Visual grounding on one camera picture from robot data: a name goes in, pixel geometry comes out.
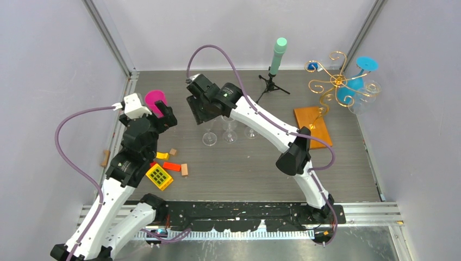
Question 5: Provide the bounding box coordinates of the clear wine glass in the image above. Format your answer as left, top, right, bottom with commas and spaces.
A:
221, 116, 238, 144
244, 126, 259, 139
202, 120, 217, 147
348, 80, 382, 115

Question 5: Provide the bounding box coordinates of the small blue block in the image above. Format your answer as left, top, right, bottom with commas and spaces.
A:
307, 63, 319, 71

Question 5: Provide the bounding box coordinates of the orange wooden rack base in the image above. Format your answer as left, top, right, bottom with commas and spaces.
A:
294, 106, 333, 146

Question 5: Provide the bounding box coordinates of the wooden block off table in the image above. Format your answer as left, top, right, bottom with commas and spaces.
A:
100, 150, 111, 167

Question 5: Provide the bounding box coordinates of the yellow curved block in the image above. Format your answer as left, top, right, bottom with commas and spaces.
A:
156, 152, 170, 160

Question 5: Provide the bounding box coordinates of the slotted cable duct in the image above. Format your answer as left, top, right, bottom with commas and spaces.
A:
133, 229, 316, 241

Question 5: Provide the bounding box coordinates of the orange flat block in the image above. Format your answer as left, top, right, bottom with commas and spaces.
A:
162, 162, 182, 172

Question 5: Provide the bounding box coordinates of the tan wooden block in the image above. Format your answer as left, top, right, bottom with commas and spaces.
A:
181, 164, 189, 177

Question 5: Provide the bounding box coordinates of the yellow green window block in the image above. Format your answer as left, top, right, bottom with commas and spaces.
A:
145, 163, 174, 191

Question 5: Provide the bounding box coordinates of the pink plastic wine glass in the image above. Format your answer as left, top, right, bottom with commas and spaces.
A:
145, 90, 167, 118

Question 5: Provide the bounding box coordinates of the aluminium frame rail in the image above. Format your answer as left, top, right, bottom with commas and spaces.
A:
338, 136, 404, 226

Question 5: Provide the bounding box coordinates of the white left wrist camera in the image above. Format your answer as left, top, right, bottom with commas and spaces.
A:
112, 93, 152, 120

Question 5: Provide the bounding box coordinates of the mint green microphone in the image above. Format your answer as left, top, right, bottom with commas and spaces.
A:
269, 38, 288, 77

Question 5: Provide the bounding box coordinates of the small tan cube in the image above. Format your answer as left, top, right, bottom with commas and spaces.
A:
169, 148, 177, 156

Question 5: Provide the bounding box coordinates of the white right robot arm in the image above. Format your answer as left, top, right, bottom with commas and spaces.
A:
185, 74, 334, 223

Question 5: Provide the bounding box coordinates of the blue plastic wine glass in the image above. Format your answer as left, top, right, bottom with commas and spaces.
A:
336, 57, 379, 106

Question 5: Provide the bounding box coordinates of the black mini tripod stand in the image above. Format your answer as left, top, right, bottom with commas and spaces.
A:
256, 73, 291, 104

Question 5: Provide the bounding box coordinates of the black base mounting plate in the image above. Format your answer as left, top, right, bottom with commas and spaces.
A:
147, 200, 334, 232

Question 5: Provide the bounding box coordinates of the gold wire glass rack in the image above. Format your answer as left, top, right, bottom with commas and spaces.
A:
304, 60, 370, 117

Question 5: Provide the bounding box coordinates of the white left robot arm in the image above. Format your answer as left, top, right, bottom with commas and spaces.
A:
50, 101, 177, 260

